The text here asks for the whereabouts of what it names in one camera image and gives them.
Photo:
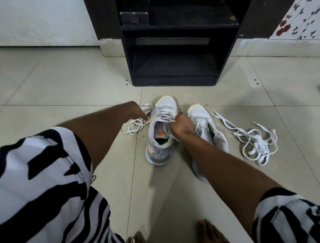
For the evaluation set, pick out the person's right hand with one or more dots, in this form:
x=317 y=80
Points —
x=182 y=127

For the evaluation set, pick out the person's left hand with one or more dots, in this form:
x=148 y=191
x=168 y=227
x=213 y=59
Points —
x=135 y=111

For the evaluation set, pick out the grey sneaker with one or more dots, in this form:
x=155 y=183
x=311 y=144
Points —
x=200 y=112
x=160 y=155

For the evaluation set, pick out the clear plastic box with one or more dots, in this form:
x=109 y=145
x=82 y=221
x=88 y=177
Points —
x=133 y=18

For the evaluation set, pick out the person's right forearm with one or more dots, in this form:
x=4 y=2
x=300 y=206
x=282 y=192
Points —
x=230 y=180

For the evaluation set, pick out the person's left forearm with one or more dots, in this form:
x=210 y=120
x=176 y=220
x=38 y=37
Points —
x=100 y=132

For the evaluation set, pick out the person's right foot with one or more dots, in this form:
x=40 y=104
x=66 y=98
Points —
x=210 y=232

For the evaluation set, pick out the black open shelf box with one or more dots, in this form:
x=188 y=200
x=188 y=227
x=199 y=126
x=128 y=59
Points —
x=175 y=65

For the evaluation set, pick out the dark brown wooden cabinet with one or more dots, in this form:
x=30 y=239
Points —
x=102 y=17

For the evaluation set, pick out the zebra striped garment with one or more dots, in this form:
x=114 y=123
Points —
x=45 y=180

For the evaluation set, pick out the white floral patterned sheet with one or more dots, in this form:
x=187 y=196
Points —
x=300 y=22

